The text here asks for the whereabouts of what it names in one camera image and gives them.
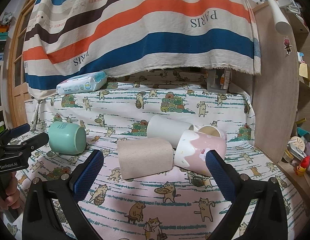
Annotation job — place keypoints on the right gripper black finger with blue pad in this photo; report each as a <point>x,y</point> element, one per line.
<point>269,219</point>
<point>40,219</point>

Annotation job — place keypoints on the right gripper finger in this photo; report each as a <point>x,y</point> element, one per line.
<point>34,143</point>
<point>18,131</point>

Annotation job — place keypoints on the mint green cup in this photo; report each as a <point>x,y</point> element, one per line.
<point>67,138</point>

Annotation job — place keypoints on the beige speckled cup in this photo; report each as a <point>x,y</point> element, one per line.
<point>144,157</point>

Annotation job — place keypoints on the white cup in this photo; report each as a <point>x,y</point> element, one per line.
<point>168,129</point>

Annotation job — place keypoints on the person's left hand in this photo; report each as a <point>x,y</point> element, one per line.
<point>13,195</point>

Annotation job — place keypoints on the wooden door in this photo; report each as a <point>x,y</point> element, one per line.
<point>17,88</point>

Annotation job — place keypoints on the red yellow toy figure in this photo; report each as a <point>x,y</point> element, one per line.
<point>300,170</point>

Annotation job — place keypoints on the round white compact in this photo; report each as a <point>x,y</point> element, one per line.
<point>297,142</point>

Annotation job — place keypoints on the wet wipes pack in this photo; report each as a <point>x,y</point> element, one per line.
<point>83,83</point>

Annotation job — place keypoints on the pink and white mug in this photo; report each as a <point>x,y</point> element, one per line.
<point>192,148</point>

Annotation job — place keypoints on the pink mug beige inside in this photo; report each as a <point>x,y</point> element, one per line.
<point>212,130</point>

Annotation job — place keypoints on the shelf with boxes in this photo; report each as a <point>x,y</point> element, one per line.
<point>5,24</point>

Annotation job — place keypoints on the striped Paris fabric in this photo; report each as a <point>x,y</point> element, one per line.
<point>67,38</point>

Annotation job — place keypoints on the wooden side panel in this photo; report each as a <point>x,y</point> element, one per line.
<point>276,90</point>

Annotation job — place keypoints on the clear plastic storage box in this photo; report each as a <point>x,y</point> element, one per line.
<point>218,80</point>

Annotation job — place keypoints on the cartoon sticker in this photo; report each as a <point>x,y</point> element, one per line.
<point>287,45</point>

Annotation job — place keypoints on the white lamp head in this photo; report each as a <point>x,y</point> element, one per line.
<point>281,23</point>

